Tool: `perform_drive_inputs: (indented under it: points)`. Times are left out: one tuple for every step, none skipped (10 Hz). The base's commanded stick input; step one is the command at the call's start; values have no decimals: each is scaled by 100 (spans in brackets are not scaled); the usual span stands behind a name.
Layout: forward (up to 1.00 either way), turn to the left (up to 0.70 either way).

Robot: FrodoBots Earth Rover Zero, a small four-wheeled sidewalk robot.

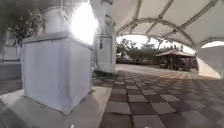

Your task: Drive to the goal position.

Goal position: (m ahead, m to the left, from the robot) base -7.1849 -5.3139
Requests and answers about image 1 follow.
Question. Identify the low wall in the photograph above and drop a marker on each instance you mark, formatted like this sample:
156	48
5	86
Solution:
9	70

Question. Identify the grey concrete plinth slab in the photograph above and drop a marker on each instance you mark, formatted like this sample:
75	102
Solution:
87	112

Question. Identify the checkered brown tile pavement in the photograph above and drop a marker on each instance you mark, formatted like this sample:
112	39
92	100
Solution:
150	100

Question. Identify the row of trees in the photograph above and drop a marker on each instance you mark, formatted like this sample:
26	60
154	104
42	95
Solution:
143	53

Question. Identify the white tent canopy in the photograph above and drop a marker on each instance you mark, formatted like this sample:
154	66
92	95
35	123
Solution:
186	13

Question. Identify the dark roofed pavilion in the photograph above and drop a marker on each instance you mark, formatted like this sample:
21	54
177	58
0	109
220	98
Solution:
175	53

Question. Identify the large white pillar base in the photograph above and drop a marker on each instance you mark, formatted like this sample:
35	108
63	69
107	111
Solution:
53	73

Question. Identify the leafy tree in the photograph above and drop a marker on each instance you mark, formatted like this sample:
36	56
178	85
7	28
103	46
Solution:
20	23

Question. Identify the white concrete pillar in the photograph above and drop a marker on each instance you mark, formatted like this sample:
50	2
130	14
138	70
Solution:
106	53

